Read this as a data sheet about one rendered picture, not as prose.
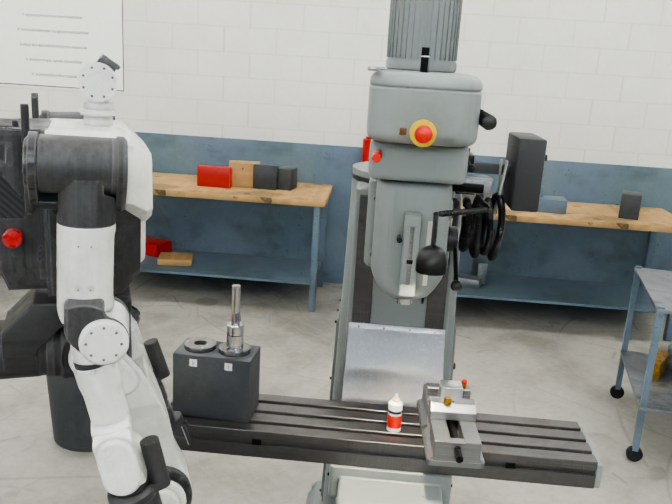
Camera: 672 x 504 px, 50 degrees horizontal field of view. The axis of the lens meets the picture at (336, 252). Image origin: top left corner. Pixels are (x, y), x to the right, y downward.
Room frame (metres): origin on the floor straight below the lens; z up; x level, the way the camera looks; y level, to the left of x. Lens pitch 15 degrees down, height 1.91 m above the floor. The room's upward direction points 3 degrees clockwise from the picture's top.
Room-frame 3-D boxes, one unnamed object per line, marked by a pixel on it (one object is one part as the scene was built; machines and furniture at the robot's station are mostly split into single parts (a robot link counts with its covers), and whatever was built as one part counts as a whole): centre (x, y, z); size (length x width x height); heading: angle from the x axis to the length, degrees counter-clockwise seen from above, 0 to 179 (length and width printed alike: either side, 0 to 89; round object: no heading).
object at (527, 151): (2.16, -0.55, 1.62); 0.20 x 0.09 x 0.21; 177
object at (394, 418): (1.85, -0.19, 0.97); 0.04 x 0.04 x 0.11
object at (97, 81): (1.34, 0.45, 1.84); 0.10 x 0.07 x 0.09; 19
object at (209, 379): (1.90, 0.32, 1.01); 0.22 x 0.12 x 0.20; 82
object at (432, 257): (1.64, -0.22, 1.47); 0.07 x 0.07 x 0.06
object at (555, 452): (1.88, -0.14, 0.87); 1.24 x 0.23 x 0.08; 87
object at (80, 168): (1.13, 0.41, 1.70); 0.12 x 0.09 x 0.14; 109
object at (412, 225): (1.77, -0.19, 1.44); 0.04 x 0.04 x 0.21; 87
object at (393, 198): (1.89, -0.19, 1.47); 0.21 x 0.19 x 0.32; 87
